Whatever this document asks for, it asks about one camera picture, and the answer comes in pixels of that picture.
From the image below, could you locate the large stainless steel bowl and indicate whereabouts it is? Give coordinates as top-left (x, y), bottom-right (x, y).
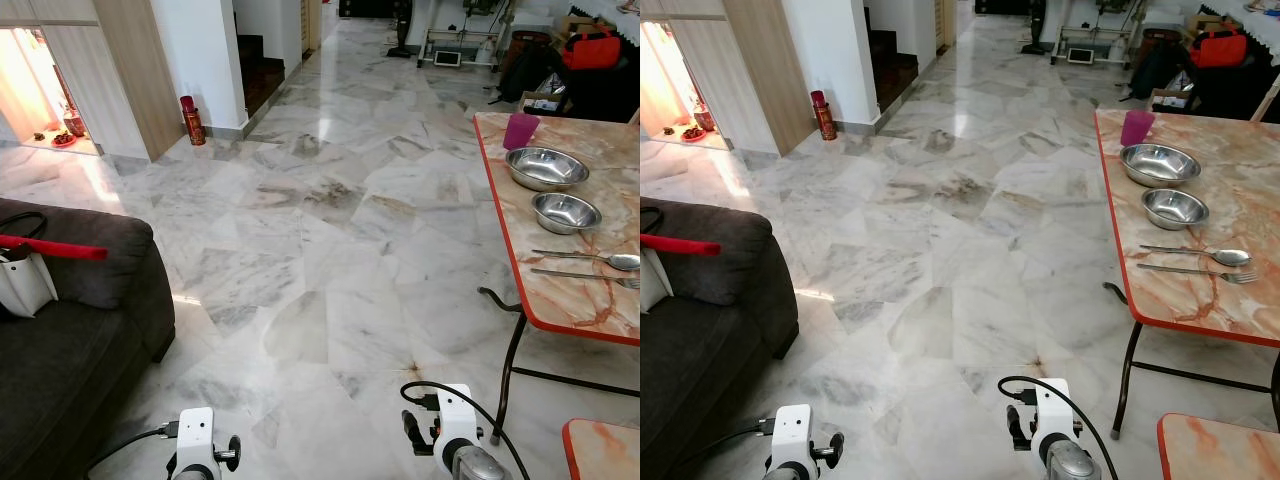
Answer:
top-left (1119, 143), bottom-right (1202, 189)
top-left (505, 147), bottom-right (590, 192)

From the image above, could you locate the dark grey fabric sofa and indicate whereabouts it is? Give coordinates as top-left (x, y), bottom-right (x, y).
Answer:
top-left (640, 198), bottom-right (800, 480)
top-left (0, 198), bottom-right (177, 480)

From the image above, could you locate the marble-print folding table red edge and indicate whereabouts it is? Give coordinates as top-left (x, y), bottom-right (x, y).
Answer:
top-left (562, 418), bottom-right (641, 480)
top-left (1094, 108), bottom-right (1280, 442)
top-left (473, 112), bottom-right (641, 447)
top-left (1157, 413), bottom-right (1280, 480)

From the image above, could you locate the steel fork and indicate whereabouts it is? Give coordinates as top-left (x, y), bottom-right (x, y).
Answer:
top-left (530, 267), bottom-right (641, 290)
top-left (1136, 262), bottom-right (1259, 285)

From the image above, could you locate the white handbag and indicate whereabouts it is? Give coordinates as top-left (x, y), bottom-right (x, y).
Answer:
top-left (0, 212), bottom-right (59, 321)
top-left (640, 208), bottom-right (674, 313)

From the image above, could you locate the small stainless steel bowl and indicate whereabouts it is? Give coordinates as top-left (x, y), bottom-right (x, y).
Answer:
top-left (531, 193), bottom-right (603, 235)
top-left (1141, 188), bottom-right (1210, 231)

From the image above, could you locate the steel spoon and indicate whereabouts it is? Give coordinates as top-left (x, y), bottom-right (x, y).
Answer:
top-left (1139, 244), bottom-right (1252, 267)
top-left (532, 249), bottom-right (641, 272)

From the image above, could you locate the pink plastic cup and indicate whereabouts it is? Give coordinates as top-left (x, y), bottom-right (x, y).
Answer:
top-left (1120, 110), bottom-right (1156, 148)
top-left (503, 113), bottom-right (541, 151)

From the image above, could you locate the black backpack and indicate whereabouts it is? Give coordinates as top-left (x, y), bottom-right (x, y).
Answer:
top-left (497, 45), bottom-right (562, 105)
top-left (1130, 40), bottom-right (1192, 101)

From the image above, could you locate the tall light wood cabinet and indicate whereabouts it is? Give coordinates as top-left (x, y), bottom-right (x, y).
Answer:
top-left (0, 0), bottom-right (187, 162)
top-left (640, 0), bottom-right (819, 157)

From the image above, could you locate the white metal rack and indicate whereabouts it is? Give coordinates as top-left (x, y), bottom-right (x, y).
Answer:
top-left (1050, 24), bottom-right (1133, 67)
top-left (418, 27), bottom-right (502, 70)

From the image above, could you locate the black upright vacuum cleaner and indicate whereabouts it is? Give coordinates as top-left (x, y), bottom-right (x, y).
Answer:
top-left (387, 0), bottom-right (417, 59)
top-left (1019, 0), bottom-right (1048, 55)

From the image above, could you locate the red duffel bag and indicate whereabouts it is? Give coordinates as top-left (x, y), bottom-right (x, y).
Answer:
top-left (562, 27), bottom-right (623, 71)
top-left (1188, 25), bottom-right (1250, 69)

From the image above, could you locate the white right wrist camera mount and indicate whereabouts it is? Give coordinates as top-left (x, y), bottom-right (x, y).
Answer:
top-left (432, 384), bottom-right (482, 471)
top-left (1029, 378), bottom-right (1077, 466)

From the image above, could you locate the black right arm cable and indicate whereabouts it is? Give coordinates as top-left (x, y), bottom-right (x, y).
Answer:
top-left (401, 381), bottom-right (532, 480)
top-left (997, 376), bottom-right (1123, 480)

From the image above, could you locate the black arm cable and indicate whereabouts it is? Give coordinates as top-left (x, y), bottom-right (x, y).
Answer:
top-left (85, 421), bottom-right (181, 473)
top-left (997, 376), bottom-right (1123, 480)
top-left (401, 381), bottom-right (532, 480)
top-left (690, 417), bottom-right (781, 471)

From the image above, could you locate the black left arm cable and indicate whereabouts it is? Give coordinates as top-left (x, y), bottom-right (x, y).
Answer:
top-left (85, 421), bottom-right (181, 473)
top-left (690, 417), bottom-right (781, 471)

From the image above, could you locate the red flat strap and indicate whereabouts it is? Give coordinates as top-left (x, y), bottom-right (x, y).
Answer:
top-left (0, 235), bottom-right (109, 262)
top-left (640, 233), bottom-right (722, 257)

